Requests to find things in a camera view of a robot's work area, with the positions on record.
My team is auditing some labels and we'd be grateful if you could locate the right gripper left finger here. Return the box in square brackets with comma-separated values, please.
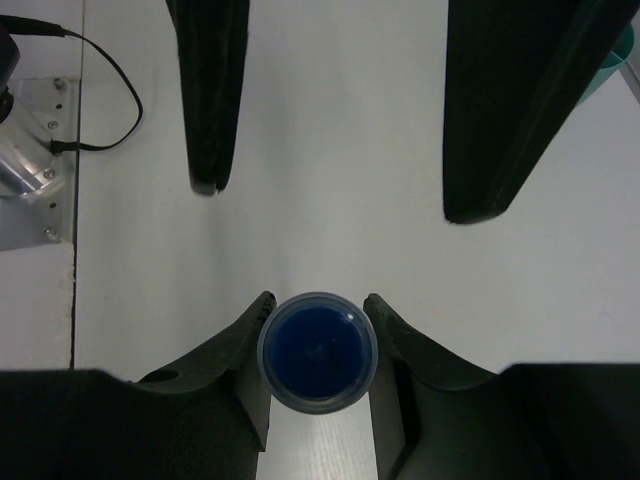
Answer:
[1, 292, 276, 479]

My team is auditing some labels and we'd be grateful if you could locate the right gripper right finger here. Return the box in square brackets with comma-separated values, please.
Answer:
[364, 294, 639, 479]

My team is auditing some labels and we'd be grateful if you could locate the teal divided pen holder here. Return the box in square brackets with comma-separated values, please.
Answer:
[578, 24, 635, 105]

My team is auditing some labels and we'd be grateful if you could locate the glue bottle blue cap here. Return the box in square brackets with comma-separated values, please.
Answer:
[257, 292, 378, 415]

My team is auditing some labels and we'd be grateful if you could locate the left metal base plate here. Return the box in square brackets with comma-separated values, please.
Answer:
[1, 78, 79, 251]

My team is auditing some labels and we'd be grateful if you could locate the black base cable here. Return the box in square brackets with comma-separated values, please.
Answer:
[0, 14, 145, 156]

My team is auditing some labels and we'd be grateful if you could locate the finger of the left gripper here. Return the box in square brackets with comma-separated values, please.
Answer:
[167, 0, 250, 196]
[442, 0, 635, 224]

